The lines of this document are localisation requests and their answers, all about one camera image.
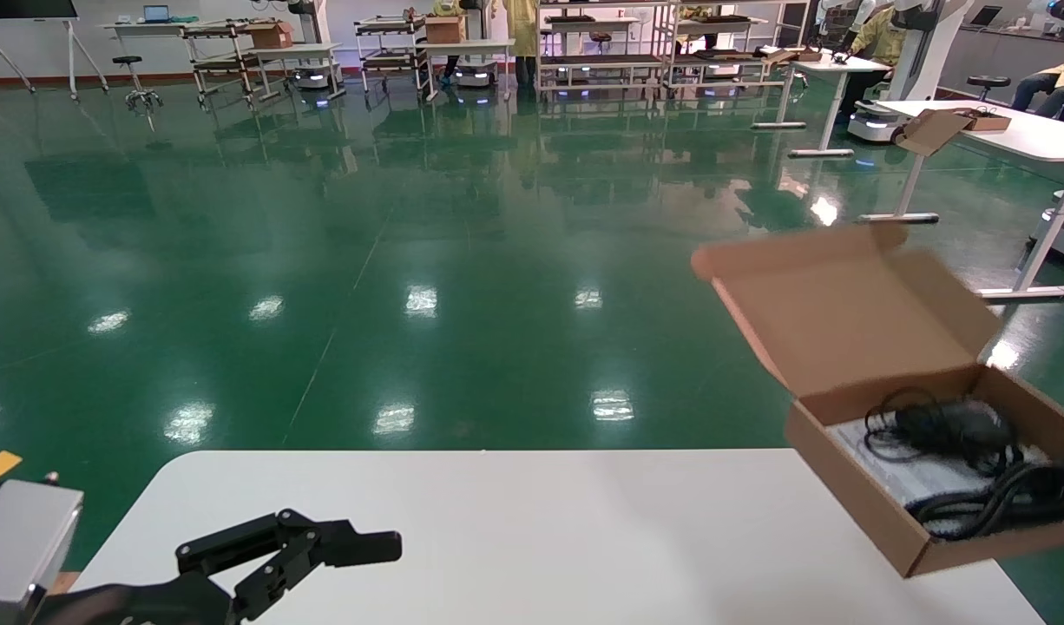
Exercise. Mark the black display on stand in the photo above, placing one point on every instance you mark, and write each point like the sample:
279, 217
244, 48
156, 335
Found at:
24, 8

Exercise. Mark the small open cardboard box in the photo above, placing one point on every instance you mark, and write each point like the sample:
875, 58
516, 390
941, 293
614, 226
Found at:
935, 130

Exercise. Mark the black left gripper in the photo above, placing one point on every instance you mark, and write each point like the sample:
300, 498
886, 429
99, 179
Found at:
150, 603

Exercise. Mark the white column robot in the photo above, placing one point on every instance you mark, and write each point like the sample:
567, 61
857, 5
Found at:
922, 52

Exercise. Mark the tall metal shelf rack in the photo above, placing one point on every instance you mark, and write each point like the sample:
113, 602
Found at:
732, 56
601, 61

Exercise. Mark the metal rack cart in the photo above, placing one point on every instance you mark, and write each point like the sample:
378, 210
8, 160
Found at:
224, 62
395, 61

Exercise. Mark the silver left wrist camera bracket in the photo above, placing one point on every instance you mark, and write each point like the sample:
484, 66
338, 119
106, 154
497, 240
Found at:
20, 547

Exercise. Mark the black power adapter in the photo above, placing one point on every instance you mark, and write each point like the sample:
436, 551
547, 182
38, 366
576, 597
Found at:
957, 425

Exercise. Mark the white instruction sheet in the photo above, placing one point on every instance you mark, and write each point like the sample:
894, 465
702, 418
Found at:
922, 477

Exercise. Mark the long white table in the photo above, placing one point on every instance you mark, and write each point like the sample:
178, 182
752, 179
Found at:
1044, 139

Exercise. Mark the seated person yellow coat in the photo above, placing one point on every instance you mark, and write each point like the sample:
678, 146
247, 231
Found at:
1053, 82

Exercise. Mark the person in yellow coat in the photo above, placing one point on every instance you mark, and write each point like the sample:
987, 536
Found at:
449, 7
523, 26
883, 39

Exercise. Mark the white table with laptop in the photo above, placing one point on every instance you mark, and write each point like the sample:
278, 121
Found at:
133, 28

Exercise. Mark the cardboard storage box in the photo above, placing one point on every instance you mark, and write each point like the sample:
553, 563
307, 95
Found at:
853, 321

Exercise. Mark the open laptop blue screen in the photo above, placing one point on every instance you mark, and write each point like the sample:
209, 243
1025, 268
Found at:
157, 14

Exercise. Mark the black round stool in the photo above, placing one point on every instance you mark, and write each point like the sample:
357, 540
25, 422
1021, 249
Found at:
989, 83
138, 78

